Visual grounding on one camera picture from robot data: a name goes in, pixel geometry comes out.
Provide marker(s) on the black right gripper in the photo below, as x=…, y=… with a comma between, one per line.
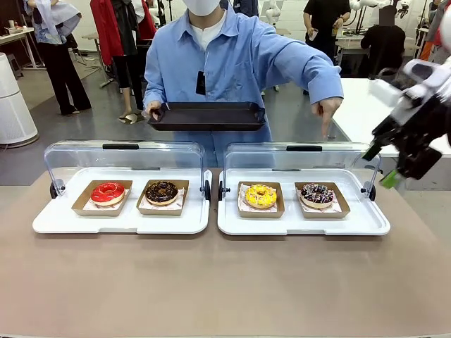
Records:
x=423, y=141

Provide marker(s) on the chocolate sprinkle donut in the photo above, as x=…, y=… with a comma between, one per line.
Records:
x=343, y=207

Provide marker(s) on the dark donut with purple sprinkles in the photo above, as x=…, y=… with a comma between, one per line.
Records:
x=315, y=198

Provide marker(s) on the black serving tray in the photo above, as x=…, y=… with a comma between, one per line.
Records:
x=211, y=118

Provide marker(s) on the red glazed donut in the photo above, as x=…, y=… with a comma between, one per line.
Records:
x=105, y=195
x=81, y=207

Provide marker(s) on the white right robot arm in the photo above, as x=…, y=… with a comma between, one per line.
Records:
x=433, y=81

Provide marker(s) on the person's left forearm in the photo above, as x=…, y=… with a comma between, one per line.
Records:
x=310, y=74

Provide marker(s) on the person's right forearm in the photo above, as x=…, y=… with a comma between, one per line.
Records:
x=155, y=88

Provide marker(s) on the seated person in black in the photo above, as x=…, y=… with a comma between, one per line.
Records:
x=382, y=45

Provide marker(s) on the yellow glazed donut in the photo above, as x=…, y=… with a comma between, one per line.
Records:
x=260, y=213
x=255, y=199

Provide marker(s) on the person in blue shirt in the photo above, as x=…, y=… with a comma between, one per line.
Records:
x=232, y=60

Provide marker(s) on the chocolate glazed donut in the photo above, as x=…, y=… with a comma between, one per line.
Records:
x=156, y=195

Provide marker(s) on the person's left hand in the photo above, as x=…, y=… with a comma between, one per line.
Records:
x=327, y=109

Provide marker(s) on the person's right hand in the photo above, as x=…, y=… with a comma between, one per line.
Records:
x=152, y=108

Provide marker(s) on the white display case base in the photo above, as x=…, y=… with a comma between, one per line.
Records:
x=56, y=218
x=366, y=218

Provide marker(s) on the large white table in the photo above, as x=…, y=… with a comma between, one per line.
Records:
x=359, y=105

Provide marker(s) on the clear display case lid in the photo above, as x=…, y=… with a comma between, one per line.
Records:
x=303, y=148
x=120, y=146

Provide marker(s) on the bystander in red vest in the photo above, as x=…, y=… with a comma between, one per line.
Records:
x=426, y=51

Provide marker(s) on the long grey background table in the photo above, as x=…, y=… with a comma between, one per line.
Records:
x=347, y=44

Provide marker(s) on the white paper cup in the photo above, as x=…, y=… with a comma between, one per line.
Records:
x=12, y=24
x=313, y=34

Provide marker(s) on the man in black t-shirt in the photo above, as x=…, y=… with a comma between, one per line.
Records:
x=324, y=21

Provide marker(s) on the white background robot arms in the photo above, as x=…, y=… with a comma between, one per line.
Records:
x=366, y=3

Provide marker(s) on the small white background robot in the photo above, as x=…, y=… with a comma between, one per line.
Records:
x=272, y=12

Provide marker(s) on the white face mask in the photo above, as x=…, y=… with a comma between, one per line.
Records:
x=202, y=7

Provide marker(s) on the small grey folding table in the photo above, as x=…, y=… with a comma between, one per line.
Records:
x=92, y=35

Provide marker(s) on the bystander in pale blue blouse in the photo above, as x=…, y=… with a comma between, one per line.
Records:
x=60, y=70

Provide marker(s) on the white air purifier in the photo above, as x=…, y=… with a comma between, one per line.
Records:
x=14, y=105

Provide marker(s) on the white background desk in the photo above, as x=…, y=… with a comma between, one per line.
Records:
x=14, y=35

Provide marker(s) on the silver mannequin base plate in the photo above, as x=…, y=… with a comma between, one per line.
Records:
x=130, y=118

